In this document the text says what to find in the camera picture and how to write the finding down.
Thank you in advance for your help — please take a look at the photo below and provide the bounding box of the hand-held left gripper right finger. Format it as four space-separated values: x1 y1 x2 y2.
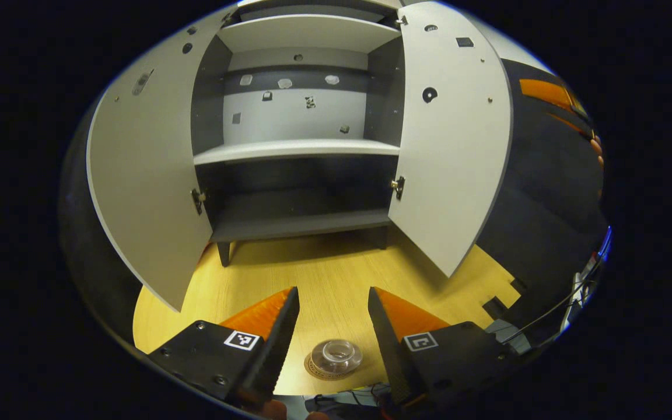
367 286 528 414

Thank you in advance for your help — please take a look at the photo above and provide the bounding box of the clear bottle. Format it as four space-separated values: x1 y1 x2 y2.
311 339 363 375

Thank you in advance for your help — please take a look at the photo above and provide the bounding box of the round brown coaster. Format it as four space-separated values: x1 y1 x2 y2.
304 350 366 381

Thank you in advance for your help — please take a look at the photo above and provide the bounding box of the grey flat piece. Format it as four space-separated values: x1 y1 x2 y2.
486 319 533 355

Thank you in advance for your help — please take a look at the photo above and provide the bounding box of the thin black cable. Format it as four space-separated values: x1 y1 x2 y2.
496 251 605 346

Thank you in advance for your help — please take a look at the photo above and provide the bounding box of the black backdrop cloth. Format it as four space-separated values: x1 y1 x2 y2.
59 99 150 345
476 55 611 345

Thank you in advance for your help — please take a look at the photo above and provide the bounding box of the grey cabinet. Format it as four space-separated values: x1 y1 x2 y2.
190 0 407 268

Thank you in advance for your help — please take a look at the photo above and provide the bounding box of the grey cabinet door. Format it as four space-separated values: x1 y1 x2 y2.
387 0 513 278
86 6 237 313

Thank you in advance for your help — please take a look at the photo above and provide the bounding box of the white and blue object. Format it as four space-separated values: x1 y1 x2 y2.
563 226 612 333

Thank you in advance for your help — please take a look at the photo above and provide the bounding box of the cabinet flap door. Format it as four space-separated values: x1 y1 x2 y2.
236 0 402 12

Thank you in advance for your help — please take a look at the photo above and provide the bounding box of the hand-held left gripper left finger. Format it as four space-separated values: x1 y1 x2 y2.
147 286 300 412

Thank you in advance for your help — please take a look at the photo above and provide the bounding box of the white cabinet shelf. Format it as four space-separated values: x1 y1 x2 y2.
192 138 401 167
215 14 403 55

